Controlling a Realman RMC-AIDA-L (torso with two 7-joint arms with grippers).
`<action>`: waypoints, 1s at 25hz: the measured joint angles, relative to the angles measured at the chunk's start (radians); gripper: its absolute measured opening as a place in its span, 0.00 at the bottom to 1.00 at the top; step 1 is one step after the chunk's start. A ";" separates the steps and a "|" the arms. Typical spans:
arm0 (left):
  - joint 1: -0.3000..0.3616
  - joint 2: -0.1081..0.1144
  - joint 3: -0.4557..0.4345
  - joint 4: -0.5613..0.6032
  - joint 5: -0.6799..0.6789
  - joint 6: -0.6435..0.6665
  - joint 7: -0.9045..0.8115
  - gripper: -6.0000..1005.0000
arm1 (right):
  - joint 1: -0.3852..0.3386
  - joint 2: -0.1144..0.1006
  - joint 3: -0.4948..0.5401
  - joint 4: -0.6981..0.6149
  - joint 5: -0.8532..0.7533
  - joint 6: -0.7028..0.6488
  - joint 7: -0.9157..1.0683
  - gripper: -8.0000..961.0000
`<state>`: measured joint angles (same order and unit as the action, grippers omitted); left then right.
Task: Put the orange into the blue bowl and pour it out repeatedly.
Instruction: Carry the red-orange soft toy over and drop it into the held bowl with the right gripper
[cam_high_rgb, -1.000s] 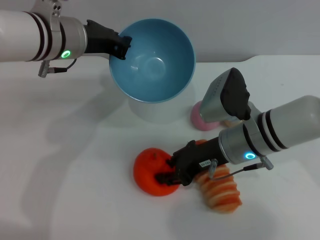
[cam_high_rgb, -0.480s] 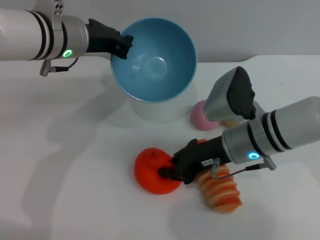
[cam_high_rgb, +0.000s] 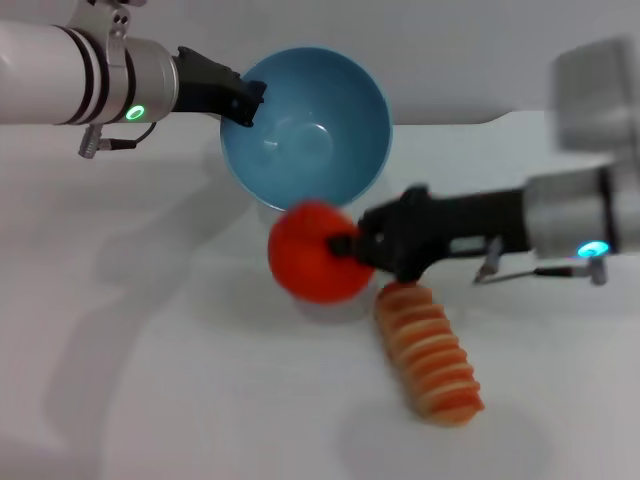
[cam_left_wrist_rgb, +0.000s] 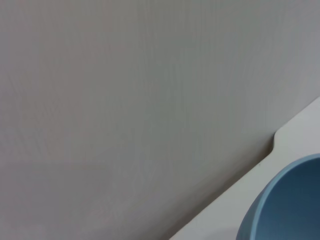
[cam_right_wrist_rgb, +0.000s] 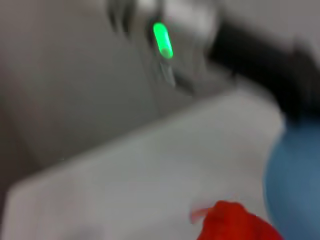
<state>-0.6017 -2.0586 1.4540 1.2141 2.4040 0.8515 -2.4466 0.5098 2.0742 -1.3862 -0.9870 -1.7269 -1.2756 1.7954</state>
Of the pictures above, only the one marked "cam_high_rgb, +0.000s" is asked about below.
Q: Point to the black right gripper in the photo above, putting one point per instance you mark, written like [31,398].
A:
[430,235]

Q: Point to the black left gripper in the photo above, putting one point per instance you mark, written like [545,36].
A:
[205,85]

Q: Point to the orange fruit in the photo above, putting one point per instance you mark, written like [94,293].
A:
[310,260]

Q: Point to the blue bowl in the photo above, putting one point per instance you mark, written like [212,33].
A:
[310,135]

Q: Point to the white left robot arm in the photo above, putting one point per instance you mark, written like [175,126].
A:
[50,75]

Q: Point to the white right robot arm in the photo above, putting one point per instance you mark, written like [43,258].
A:
[575,215]

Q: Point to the orange striped bread loaf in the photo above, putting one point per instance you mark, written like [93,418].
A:
[430,360]

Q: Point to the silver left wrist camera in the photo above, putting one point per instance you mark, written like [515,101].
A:
[100,17]

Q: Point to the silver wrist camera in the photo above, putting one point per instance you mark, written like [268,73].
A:
[100,17]
[597,95]

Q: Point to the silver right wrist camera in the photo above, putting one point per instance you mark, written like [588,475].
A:
[597,95]

